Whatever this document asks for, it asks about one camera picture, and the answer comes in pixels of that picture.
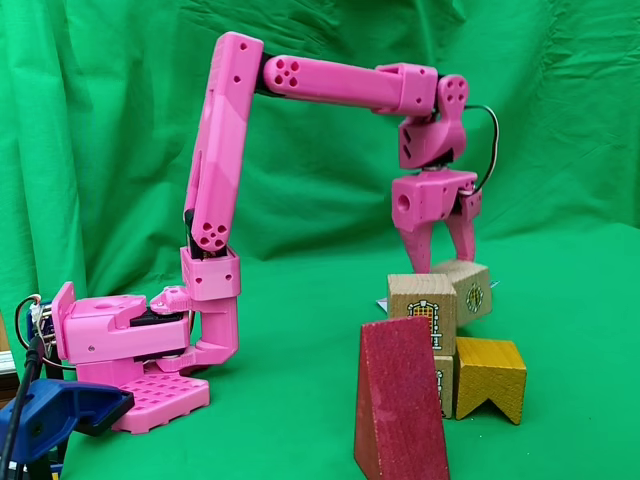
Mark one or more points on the wooden cube oval window print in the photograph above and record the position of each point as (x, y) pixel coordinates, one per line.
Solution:
(475, 300)

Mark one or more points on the red triangular wedge block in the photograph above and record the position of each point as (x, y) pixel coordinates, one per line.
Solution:
(400, 400)

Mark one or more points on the paper picture of house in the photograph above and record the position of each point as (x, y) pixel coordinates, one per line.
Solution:
(381, 303)

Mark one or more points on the wooden cube balcony window print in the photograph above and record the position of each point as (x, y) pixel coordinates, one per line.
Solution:
(420, 295)

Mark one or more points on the wooden cube door print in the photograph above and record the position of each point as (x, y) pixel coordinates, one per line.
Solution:
(444, 385)

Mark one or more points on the yellow notched wooden block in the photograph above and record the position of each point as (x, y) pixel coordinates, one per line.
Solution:
(490, 375)

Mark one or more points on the green cloth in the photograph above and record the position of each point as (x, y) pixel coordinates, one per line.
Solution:
(100, 150)

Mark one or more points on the blue controller board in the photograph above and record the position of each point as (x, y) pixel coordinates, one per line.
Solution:
(42, 325)

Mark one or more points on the blue clamp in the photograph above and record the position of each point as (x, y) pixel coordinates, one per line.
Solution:
(50, 405)

